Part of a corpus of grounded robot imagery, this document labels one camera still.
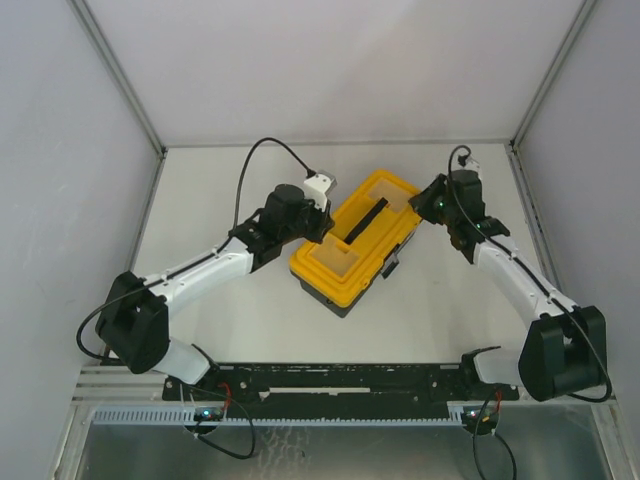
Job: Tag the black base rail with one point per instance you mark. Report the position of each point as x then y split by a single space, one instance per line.
435 382

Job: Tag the grey cable duct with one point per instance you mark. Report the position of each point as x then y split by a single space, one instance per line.
192 416

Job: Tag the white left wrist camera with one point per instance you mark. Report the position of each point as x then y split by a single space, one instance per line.
317 188

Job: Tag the yellow black plastic toolbox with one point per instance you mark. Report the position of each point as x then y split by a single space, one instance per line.
370 228

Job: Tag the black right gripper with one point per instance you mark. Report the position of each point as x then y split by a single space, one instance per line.
426 203

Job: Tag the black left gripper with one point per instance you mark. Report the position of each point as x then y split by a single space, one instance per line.
320 223

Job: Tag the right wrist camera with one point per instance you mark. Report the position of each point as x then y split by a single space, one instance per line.
467 162

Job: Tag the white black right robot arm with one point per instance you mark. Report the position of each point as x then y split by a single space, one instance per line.
564 352

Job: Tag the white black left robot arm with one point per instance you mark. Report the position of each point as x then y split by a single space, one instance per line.
134 323

